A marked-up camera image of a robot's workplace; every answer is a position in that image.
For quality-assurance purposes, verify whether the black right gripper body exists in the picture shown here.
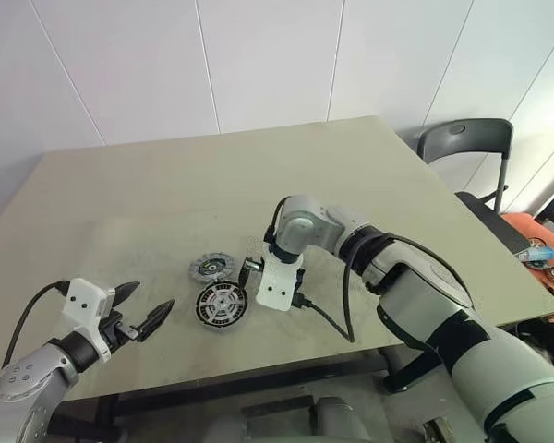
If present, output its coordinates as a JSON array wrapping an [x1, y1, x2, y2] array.
[[242, 256, 266, 279]]

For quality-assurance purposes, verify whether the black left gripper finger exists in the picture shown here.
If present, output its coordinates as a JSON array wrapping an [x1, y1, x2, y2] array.
[[135, 298, 176, 343], [112, 281, 141, 318]]

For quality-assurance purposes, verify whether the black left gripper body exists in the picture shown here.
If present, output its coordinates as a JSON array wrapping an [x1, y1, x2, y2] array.
[[98, 311, 140, 355]]

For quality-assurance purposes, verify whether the black round rotor part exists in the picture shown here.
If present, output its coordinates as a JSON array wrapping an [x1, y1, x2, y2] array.
[[194, 281, 250, 330]]

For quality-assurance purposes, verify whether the grey metal disc part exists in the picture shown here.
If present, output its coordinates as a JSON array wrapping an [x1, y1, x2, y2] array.
[[188, 253, 233, 283]]

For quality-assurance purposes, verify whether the grey robot torso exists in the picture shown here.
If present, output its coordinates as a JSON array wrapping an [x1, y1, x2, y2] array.
[[201, 394, 376, 443]]

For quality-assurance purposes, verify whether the grey folding chair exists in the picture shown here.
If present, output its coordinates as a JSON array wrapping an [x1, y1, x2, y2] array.
[[416, 118, 545, 269]]

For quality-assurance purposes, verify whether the blue white tube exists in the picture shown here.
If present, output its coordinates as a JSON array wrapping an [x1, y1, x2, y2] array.
[[516, 245, 554, 264]]

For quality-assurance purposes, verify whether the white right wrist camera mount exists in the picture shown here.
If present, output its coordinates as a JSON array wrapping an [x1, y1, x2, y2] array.
[[255, 250, 305, 312]]

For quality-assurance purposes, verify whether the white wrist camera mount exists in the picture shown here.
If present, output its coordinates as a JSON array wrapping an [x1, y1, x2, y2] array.
[[255, 250, 305, 312], [61, 277, 117, 364]]

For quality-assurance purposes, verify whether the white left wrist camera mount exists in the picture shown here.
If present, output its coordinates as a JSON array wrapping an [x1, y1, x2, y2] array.
[[61, 277, 117, 364]]

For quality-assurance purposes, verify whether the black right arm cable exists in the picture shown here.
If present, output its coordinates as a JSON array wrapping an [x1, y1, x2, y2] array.
[[262, 196, 476, 344]]

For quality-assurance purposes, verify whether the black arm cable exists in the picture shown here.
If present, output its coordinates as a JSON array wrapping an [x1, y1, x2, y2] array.
[[262, 196, 476, 344], [1, 281, 71, 370]]

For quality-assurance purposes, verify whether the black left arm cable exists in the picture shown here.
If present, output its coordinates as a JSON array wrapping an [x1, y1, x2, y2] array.
[[1, 281, 71, 370]]

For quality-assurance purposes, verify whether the black table frame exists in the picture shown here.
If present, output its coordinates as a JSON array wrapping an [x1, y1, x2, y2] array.
[[50, 345, 428, 443]]

